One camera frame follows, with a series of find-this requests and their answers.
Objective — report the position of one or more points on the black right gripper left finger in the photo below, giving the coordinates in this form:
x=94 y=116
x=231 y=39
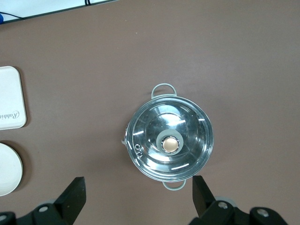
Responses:
x=68 y=204

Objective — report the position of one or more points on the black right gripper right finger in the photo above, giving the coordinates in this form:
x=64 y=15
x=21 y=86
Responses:
x=206 y=206

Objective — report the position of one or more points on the cream round plate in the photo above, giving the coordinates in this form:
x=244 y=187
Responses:
x=9 y=168

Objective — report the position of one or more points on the stainless steel electric pot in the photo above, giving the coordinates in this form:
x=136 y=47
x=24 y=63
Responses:
x=173 y=188

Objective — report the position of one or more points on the glass pot lid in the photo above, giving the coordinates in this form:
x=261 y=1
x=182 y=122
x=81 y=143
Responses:
x=187 y=140

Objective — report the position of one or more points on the cream rectangular tray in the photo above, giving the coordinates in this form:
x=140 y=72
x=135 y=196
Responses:
x=11 y=93

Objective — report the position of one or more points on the small blue round object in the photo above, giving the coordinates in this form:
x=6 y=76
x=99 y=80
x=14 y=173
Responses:
x=1 y=18

